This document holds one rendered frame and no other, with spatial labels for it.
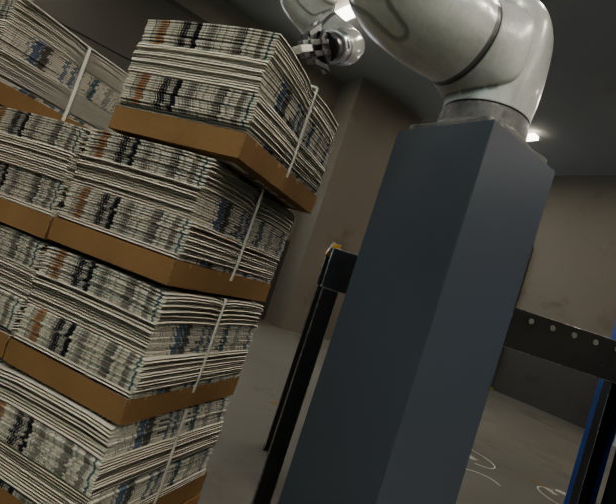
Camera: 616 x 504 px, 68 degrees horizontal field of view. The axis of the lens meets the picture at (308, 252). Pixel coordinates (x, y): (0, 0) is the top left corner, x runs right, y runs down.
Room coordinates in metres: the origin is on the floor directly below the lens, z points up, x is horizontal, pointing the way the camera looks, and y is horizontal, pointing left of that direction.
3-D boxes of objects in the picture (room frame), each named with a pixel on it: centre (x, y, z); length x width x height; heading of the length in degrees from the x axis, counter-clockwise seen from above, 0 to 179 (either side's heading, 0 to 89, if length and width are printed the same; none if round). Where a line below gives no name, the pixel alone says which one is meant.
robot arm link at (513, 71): (0.79, -0.22, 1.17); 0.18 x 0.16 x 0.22; 119
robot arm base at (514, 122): (0.81, -0.24, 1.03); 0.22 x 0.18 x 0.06; 125
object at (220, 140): (0.85, 0.26, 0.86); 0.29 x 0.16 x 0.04; 69
